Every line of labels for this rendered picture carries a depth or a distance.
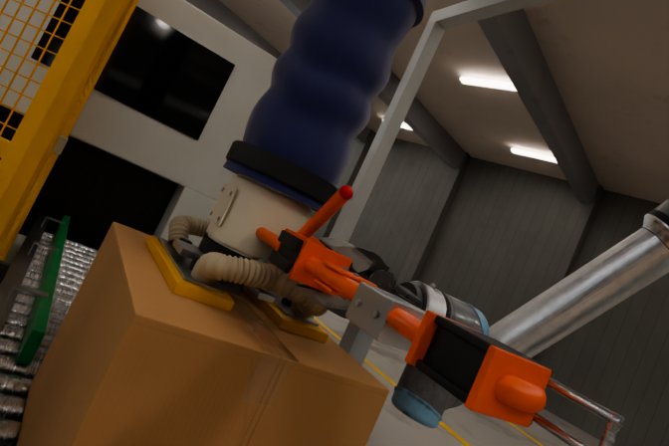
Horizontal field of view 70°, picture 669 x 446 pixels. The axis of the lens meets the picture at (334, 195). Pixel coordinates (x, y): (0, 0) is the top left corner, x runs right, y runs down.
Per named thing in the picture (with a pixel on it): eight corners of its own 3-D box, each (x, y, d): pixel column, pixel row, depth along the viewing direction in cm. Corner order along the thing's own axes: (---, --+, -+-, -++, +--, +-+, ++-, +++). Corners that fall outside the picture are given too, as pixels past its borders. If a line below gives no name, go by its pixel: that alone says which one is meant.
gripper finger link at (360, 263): (306, 233, 74) (342, 269, 78) (323, 242, 69) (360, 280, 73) (320, 218, 75) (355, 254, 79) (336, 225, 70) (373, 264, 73)
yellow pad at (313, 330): (225, 272, 110) (235, 252, 110) (262, 286, 115) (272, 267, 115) (278, 330, 80) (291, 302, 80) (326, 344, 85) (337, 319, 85)
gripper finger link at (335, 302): (282, 295, 74) (334, 297, 78) (297, 308, 69) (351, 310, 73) (286, 275, 74) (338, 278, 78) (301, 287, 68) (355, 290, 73)
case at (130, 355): (29, 386, 105) (112, 220, 108) (197, 422, 124) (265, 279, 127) (-33, 654, 52) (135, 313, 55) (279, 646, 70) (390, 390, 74)
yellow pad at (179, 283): (144, 242, 101) (155, 220, 101) (188, 259, 106) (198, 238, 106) (170, 294, 71) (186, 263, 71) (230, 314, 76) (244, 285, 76)
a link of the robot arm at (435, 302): (431, 348, 79) (456, 294, 79) (410, 339, 76) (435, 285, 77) (400, 327, 87) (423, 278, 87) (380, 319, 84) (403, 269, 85)
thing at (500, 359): (403, 360, 43) (426, 309, 43) (458, 379, 46) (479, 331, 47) (470, 410, 35) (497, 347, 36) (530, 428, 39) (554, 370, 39)
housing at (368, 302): (340, 316, 54) (357, 279, 55) (385, 332, 58) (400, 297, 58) (374, 340, 48) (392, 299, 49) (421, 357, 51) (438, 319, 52)
